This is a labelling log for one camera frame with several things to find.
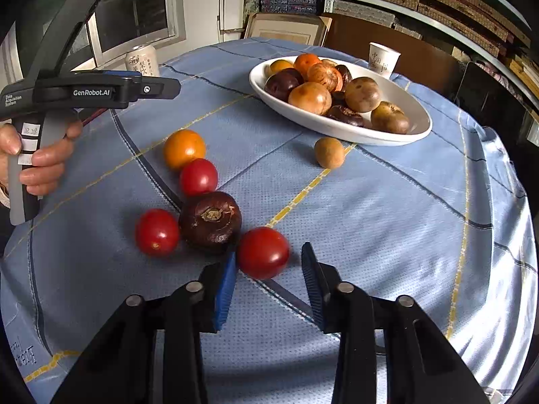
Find person's left hand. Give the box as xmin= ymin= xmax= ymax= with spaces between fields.
xmin=0 ymin=120 xmax=84 ymax=209

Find red cherry tomato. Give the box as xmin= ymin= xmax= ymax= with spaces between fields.
xmin=236 ymin=226 xmax=290 ymax=280
xmin=135 ymin=209 xmax=181 ymax=257
xmin=179 ymin=158 xmax=219 ymax=197

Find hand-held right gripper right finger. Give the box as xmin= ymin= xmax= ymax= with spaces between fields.
xmin=301 ymin=242 xmax=491 ymax=404

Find white paper cup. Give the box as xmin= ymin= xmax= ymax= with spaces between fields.
xmin=369 ymin=42 xmax=402 ymax=78

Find white framed window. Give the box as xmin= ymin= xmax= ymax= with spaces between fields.
xmin=84 ymin=0 xmax=186 ymax=68

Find dark red plum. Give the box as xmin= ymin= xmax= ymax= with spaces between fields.
xmin=264 ymin=69 xmax=305 ymax=102

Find wooden picture frame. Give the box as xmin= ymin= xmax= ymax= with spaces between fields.
xmin=244 ymin=12 xmax=333 ymax=47

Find white metal shelf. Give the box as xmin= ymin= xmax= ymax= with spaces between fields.
xmin=324 ymin=0 xmax=539 ymax=110

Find brown wooden board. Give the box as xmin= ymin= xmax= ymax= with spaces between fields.
xmin=322 ymin=12 xmax=464 ymax=89

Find beige drink can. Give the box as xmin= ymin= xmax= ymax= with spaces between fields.
xmin=125 ymin=44 xmax=160 ymax=77

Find small brown longan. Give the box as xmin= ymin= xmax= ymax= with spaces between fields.
xmin=314 ymin=137 xmax=346 ymax=169

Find pale brown round fruit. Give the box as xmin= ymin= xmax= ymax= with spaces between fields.
xmin=371 ymin=101 xmax=411 ymax=134

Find blue checked tablecloth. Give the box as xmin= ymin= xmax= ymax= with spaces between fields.
xmin=0 ymin=38 xmax=539 ymax=404

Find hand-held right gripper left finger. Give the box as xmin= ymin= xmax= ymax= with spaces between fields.
xmin=51 ymin=251 xmax=237 ymax=404

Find white leaning board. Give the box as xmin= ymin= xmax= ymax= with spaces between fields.
xmin=217 ymin=0 xmax=247 ymax=34

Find orange mandarin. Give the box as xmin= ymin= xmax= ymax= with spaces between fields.
xmin=293 ymin=53 xmax=323 ymax=77

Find white oval plate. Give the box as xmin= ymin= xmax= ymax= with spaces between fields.
xmin=248 ymin=56 xmax=433 ymax=146

